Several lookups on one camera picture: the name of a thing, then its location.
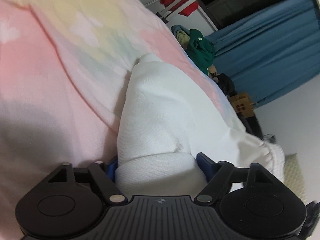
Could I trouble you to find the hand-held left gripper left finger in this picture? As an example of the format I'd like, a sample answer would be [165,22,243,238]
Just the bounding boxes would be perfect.
[37,159,126,203]

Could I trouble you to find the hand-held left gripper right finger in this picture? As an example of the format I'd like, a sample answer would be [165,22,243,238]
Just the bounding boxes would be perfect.
[194,152,274,203]

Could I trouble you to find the white pants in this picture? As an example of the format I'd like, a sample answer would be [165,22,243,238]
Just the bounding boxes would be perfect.
[115,53,285,198]

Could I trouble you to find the black sofa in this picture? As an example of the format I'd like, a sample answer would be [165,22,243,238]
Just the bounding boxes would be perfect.
[240,112,263,140]

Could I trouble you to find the brown cardboard box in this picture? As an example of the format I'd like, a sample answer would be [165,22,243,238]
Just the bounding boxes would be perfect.
[229,92,256,118]

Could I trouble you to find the black garment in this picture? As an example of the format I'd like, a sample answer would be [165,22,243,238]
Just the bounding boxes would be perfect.
[215,74,236,96]

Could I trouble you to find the cream textured mat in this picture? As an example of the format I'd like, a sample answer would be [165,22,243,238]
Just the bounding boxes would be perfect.
[284,154,308,203]

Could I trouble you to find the beige plush toy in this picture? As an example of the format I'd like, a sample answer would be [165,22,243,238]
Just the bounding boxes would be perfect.
[209,66,221,81]

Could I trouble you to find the green garment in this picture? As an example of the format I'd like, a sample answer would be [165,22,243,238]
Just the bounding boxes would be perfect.
[187,29,215,75]

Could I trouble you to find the pastel bed blanket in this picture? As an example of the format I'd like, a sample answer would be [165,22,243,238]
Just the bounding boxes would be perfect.
[0,0,247,240]

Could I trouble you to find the blue curtain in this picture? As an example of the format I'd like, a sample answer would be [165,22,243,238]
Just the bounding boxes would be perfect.
[205,0,320,108]

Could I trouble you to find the yellow knitted garment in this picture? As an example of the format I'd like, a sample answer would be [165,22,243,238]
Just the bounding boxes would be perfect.
[176,29,191,48]

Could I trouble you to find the dark window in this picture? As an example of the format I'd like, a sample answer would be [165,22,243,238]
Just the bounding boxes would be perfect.
[195,0,305,30]

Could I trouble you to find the garment steamer stand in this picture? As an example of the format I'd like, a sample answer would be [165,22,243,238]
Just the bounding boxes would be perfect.
[154,0,213,22]

